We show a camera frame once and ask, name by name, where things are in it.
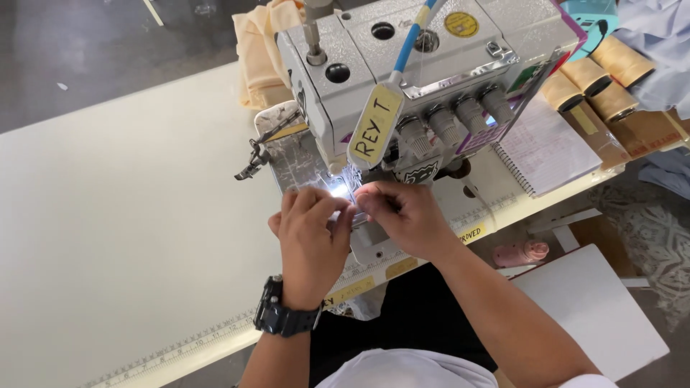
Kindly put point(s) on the white lace fabric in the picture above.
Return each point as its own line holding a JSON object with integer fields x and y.
{"x": 655, "y": 242}

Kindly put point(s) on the peach fabric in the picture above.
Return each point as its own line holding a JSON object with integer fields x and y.
{"x": 259, "y": 54}

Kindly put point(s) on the person's black trousers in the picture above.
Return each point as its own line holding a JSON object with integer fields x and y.
{"x": 404, "y": 312}

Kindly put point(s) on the spiral notebook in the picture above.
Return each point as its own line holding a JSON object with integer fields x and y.
{"x": 544, "y": 148}

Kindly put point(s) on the grey overlock sewing machine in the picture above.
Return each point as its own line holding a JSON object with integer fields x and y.
{"x": 377, "y": 59}

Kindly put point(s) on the black wristwatch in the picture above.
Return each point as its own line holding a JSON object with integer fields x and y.
{"x": 283, "y": 315}

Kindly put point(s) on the yellow sticker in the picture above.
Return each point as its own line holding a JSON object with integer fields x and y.
{"x": 472, "y": 233}

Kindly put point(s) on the brown cardboard box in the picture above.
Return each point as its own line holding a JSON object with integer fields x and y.
{"x": 641, "y": 134}

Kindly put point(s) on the person's white shirt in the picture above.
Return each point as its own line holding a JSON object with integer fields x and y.
{"x": 409, "y": 372}

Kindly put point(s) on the teal plastic appliance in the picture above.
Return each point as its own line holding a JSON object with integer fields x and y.
{"x": 590, "y": 16}

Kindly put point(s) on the pink bottle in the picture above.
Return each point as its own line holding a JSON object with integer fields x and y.
{"x": 520, "y": 253}

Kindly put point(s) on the tan thread cone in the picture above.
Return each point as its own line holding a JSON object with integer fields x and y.
{"x": 560, "y": 91}
{"x": 612, "y": 101}
{"x": 585, "y": 75}
{"x": 628, "y": 62}

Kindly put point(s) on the blue gooseneck lamp yellow label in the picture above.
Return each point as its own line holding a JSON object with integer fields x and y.
{"x": 374, "y": 126}

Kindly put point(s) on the person's right hand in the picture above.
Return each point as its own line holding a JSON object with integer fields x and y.
{"x": 412, "y": 223}

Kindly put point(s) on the white board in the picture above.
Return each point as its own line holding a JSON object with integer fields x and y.
{"x": 587, "y": 307}

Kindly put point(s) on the blue fabric piece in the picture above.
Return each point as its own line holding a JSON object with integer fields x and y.
{"x": 668, "y": 172}

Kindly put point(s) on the measuring tape strip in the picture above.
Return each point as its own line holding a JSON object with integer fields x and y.
{"x": 215, "y": 337}

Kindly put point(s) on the light blue fabric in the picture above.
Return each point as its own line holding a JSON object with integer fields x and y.
{"x": 660, "y": 37}

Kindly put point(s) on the person's left hand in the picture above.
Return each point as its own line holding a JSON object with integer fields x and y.
{"x": 310, "y": 248}

